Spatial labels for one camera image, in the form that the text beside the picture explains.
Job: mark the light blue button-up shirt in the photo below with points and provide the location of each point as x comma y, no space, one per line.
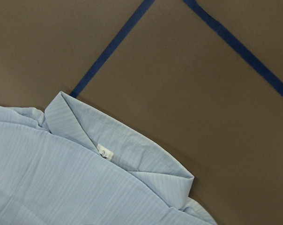
72,164

